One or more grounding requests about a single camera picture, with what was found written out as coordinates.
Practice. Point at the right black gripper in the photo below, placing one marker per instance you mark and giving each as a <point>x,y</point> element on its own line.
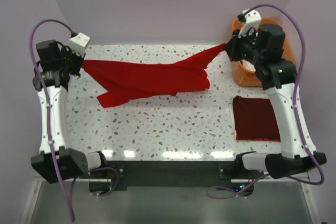
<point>231,46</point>

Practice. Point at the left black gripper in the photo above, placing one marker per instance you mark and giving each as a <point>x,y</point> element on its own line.
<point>66,50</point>

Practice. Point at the bright red t shirt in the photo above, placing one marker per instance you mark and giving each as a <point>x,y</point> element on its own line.
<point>125,81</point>

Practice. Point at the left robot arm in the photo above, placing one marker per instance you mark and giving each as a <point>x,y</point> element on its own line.
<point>56,159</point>

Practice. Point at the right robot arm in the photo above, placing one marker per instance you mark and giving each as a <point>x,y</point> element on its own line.
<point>263,48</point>

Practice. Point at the white crumpled t shirt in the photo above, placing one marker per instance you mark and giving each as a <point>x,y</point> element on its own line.
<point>248,66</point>

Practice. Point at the orange plastic basket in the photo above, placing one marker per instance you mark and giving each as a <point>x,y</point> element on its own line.
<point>245,78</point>

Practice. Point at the white folded t shirt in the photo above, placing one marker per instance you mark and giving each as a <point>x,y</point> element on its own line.
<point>230,107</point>

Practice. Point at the dark red folded t shirt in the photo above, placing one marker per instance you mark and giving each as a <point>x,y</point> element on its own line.
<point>254,120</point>

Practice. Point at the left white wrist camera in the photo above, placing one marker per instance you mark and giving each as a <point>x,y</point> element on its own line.
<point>79,43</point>

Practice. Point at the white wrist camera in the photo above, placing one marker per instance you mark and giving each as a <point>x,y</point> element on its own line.
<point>79,43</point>
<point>250,20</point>

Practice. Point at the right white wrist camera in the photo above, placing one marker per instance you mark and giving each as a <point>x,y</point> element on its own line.
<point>250,20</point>

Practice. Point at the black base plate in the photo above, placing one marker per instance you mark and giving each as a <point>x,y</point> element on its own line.
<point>170,174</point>

